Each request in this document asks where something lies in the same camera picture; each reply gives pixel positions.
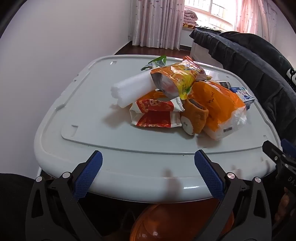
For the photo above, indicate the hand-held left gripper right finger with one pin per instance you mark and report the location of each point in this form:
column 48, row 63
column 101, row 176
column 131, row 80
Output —
column 208, row 176

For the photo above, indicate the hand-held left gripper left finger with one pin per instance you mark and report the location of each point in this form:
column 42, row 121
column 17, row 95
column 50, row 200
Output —
column 89, row 176

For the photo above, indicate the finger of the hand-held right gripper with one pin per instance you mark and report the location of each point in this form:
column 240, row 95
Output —
column 289, row 148
column 272, row 151

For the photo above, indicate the orange plastic basin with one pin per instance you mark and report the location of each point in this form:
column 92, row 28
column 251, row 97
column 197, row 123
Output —
column 180, row 222

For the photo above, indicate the orange tissue pack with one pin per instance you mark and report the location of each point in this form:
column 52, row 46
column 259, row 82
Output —
column 219, row 109

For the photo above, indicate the person's right hand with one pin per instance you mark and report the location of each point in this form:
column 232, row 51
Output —
column 285, row 206

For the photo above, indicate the blue and white carton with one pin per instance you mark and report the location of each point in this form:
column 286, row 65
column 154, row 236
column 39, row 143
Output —
column 244, row 96

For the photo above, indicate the black and white printed cloth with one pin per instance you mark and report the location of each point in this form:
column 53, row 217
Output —
column 291, row 77

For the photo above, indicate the grey plastic bin lid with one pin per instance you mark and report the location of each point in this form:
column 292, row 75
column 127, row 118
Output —
column 92, row 104

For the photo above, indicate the red and white snack bag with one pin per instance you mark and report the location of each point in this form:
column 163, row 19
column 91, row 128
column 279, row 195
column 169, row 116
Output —
column 155, row 115

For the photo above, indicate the dark blue blanket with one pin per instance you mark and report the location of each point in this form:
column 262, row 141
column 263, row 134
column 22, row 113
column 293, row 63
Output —
column 249, row 64

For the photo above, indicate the white foam roll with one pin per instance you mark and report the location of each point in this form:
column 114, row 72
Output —
column 131, row 89

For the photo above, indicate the yellow snack bag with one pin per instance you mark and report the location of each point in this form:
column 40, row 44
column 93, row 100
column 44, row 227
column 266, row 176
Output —
column 178, row 78

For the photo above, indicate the green snack wrapper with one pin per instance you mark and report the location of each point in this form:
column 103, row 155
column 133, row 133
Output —
column 157, row 62

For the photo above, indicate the pink patterned curtain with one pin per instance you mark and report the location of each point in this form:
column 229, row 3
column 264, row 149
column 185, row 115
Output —
column 157, row 23
column 252, row 18

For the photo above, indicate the window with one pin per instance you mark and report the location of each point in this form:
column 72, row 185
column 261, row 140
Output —
column 219, row 11

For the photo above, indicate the stack of folded blankets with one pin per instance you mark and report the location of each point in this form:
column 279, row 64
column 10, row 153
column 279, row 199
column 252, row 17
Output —
column 189, row 18

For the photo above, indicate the white bed frame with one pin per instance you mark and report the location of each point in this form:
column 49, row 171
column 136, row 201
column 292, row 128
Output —
column 198, row 53

